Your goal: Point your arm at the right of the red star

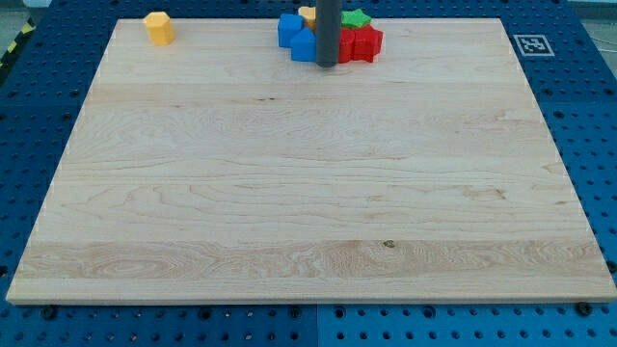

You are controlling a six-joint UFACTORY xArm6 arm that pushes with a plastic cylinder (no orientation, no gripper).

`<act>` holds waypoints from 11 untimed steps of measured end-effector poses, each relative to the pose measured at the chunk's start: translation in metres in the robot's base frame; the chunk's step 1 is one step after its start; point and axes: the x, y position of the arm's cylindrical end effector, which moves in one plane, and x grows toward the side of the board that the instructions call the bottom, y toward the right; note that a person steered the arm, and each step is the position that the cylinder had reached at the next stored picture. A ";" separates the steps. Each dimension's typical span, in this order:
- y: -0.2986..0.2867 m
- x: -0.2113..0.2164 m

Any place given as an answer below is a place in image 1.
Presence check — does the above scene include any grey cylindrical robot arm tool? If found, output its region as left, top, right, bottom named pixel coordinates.
left=315, top=0, right=341, bottom=68

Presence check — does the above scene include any red block beside arm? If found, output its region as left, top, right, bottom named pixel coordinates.
left=338, top=28, right=355, bottom=64

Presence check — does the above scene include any yellow block behind arm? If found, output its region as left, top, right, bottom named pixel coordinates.
left=298, top=6, right=316, bottom=32

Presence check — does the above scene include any red star block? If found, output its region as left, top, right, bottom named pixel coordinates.
left=353, top=25, right=384, bottom=63

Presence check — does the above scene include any green star block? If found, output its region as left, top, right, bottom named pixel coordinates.
left=341, top=9, right=372, bottom=29

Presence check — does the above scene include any light wooden board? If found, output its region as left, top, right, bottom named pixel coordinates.
left=7, top=18, right=616, bottom=306

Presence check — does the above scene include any blue pentagon block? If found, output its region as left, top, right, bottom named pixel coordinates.
left=290, top=28, right=316, bottom=63

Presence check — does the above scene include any blue cube block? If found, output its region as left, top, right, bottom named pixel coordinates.
left=277, top=13, right=305, bottom=48

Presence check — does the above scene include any yellow hexagon block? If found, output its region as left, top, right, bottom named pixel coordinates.
left=143, top=12, right=175, bottom=45

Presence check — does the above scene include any white fiducial marker tag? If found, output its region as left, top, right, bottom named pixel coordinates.
left=513, top=34, right=554, bottom=57

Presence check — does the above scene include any black bolt front right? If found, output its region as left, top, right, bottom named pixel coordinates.
left=576, top=302, right=594, bottom=317

